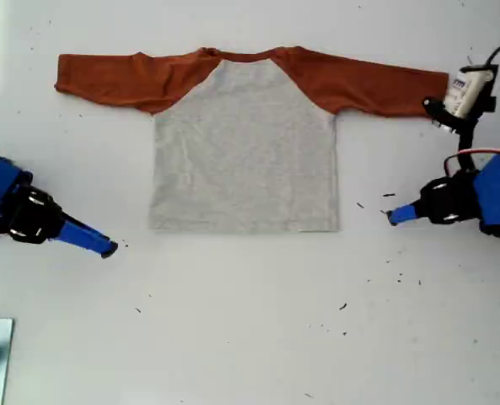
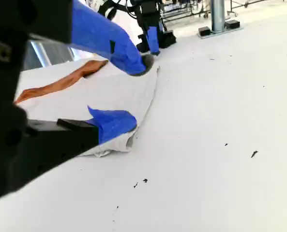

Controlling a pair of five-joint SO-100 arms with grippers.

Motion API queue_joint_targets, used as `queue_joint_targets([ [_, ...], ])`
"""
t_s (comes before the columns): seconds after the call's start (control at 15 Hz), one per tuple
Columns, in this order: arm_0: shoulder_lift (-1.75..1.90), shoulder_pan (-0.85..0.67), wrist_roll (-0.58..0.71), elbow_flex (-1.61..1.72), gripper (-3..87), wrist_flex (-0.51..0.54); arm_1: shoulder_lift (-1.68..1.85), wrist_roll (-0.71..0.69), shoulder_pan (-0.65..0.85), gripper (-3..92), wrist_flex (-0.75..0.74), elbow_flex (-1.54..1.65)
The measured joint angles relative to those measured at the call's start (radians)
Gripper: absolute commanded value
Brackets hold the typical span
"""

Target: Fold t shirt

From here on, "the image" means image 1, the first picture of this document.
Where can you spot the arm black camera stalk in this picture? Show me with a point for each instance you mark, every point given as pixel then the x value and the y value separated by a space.
pixel 466 147

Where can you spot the grey t-shirt with brown sleeves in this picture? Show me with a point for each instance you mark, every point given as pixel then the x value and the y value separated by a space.
pixel 245 147

